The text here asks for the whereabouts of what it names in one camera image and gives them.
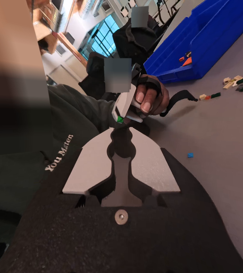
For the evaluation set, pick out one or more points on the small green toy brick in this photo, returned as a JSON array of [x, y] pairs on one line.
[[120, 119]]

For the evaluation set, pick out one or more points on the wooden beam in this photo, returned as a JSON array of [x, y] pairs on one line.
[[72, 50]]

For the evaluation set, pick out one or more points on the small blue toy brick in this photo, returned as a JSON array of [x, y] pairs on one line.
[[190, 155]]

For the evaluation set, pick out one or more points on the large window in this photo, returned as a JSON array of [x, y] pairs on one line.
[[101, 36]]

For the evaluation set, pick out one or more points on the black metal frame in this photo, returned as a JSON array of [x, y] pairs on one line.
[[166, 10]]

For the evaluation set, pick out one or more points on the silver ventilation duct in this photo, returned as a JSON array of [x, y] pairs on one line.
[[90, 7]]

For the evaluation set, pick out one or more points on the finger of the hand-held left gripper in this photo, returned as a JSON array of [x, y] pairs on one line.
[[123, 104], [135, 119]]

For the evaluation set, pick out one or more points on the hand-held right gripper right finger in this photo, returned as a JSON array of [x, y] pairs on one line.
[[153, 168]]

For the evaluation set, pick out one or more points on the orange and tan brick cluster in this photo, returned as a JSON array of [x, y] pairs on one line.
[[186, 59]]

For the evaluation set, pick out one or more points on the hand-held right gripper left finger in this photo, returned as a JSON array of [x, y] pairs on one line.
[[87, 166]]

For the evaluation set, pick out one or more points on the wooden shelving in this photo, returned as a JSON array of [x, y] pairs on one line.
[[46, 27]]

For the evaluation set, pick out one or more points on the person's left hand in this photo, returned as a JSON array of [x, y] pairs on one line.
[[153, 100]]

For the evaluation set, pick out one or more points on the person's green sweatshirt torso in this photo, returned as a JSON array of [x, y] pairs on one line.
[[27, 170]]

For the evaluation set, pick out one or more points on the large blue plastic bin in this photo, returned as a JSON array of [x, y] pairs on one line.
[[211, 38]]

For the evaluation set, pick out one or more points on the person's left forearm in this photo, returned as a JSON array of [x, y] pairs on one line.
[[95, 113]]

